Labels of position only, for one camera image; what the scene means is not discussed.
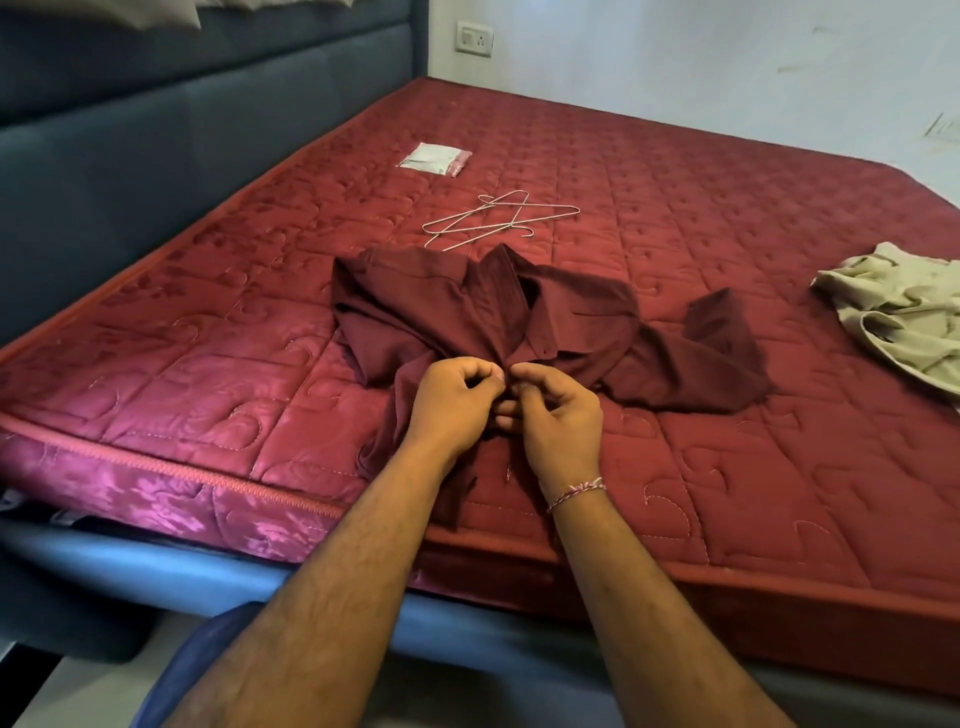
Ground person's right hand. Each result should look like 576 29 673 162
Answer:
494 362 606 506

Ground person's left hand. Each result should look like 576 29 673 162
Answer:
405 356 509 475

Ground maroon button shirt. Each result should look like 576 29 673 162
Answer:
330 244 776 526

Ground person's right forearm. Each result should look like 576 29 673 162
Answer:
546 486 798 728

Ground person's left forearm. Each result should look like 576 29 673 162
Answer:
161 438 460 728

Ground clear plastic packet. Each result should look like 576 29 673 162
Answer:
396 141 474 179

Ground red quilted mattress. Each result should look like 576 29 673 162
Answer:
0 75 960 700

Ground person's blue trousers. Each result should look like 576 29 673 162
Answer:
129 600 265 728

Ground beige crumpled garment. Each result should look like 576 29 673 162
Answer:
810 241 960 412

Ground pink white thread bracelet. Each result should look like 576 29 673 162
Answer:
546 477 607 516

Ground silver wire clothes hanger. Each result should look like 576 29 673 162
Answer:
478 192 582 235
421 190 535 252

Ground white wall socket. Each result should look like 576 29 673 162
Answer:
455 20 495 58

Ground blue-grey upholstered bed frame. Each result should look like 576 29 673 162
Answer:
0 0 960 728

